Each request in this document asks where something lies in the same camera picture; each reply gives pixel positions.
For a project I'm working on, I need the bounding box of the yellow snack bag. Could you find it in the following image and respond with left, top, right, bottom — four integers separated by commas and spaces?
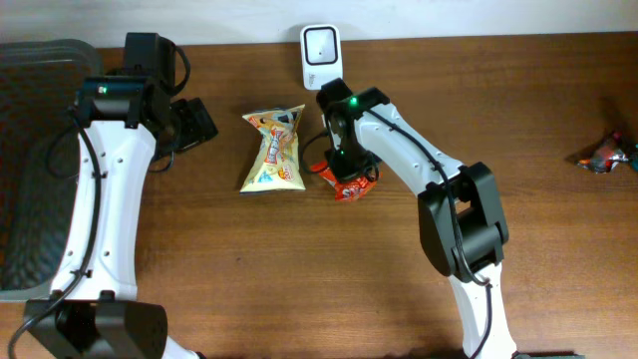
240, 105, 306, 193

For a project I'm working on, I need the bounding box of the black red snack packet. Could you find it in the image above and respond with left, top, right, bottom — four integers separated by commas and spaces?
574, 131, 630, 174

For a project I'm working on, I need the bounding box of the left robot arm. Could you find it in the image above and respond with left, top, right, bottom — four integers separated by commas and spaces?
21, 33, 217, 358

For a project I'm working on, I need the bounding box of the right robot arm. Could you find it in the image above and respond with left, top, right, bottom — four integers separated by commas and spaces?
316, 79, 517, 358

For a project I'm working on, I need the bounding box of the white barcode scanner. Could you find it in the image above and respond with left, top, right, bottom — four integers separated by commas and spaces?
299, 24, 343, 91

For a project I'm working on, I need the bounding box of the grey plastic mesh basket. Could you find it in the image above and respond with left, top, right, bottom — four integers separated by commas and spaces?
1, 39, 104, 302

